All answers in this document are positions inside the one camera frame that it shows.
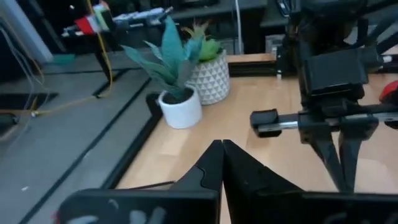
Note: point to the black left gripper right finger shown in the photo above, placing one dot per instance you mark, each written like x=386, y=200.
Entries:
x=280, y=207

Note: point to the red box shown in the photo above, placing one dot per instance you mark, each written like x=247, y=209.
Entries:
x=84, y=25

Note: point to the green succulent in patterned pot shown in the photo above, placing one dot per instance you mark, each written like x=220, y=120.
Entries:
x=213, y=84

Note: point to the black floor mat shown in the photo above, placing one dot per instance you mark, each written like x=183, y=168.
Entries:
x=25, y=100

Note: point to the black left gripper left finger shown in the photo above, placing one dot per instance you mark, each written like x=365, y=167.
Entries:
x=140, y=207

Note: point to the green floor mat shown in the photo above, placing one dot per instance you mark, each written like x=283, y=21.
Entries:
x=63, y=59

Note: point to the black aluminium table frame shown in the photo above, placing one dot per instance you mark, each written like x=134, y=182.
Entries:
x=133, y=149

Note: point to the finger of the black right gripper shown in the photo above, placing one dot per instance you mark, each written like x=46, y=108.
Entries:
x=326, y=158
x=350, y=155

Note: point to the teal plant in white pot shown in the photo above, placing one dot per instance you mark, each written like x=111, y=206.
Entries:
x=182, y=113

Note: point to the white pole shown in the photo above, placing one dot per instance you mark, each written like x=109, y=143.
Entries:
x=238, y=28

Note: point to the black desk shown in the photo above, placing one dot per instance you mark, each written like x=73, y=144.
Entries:
x=101, y=57

